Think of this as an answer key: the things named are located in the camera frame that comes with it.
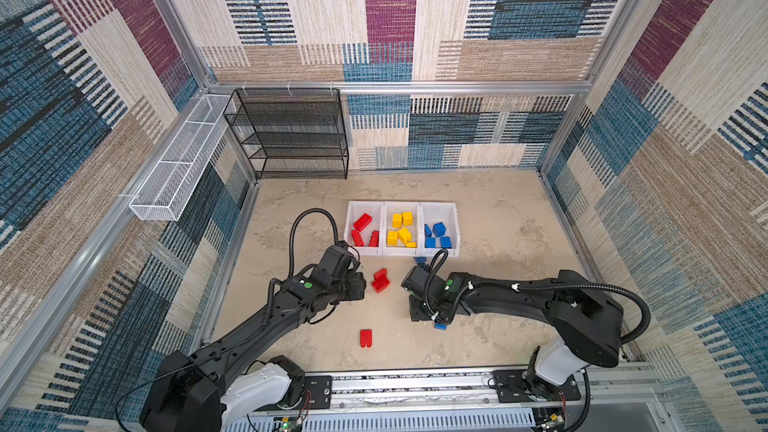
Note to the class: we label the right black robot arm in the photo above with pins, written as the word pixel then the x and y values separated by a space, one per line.
pixel 593 320

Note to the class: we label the red lego long cluster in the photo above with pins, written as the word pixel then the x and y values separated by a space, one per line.
pixel 374 239

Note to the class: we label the middle white bin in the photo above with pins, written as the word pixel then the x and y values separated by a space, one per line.
pixel 391 207

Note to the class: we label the left white bin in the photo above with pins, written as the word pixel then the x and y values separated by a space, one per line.
pixel 354 210

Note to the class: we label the right white bin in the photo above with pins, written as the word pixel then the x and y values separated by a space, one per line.
pixel 434 212

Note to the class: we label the large red lego bottom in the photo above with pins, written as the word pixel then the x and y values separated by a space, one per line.
pixel 357 238

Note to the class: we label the aluminium front rail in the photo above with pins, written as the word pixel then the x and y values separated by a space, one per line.
pixel 626 398

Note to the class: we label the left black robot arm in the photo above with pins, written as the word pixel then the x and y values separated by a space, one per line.
pixel 211 387

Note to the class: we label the small red lego bottom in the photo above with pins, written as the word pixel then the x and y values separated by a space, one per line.
pixel 366 338

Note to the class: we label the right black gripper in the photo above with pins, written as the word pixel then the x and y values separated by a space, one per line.
pixel 416 313

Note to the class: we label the large red lego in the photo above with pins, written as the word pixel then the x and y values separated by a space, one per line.
pixel 363 222
pixel 357 238

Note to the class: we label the white wire mesh basket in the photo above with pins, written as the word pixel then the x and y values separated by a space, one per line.
pixel 166 191

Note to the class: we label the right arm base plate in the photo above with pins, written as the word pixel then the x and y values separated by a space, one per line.
pixel 516 385

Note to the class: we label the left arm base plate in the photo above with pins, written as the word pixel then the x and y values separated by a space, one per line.
pixel 311 392

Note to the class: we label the large red lego top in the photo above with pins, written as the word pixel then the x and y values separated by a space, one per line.
pixel 363 222

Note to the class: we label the yellow lego cluster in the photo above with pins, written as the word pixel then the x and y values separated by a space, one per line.
pixel 404 235

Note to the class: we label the black wire shelf rack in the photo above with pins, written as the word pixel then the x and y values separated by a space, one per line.
pixel 290 133

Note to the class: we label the white bin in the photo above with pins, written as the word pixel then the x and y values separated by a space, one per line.
pixel 354 210
pixel 391 207
pixel 434 212

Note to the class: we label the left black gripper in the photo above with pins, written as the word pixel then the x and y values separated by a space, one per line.
pixel 357 286

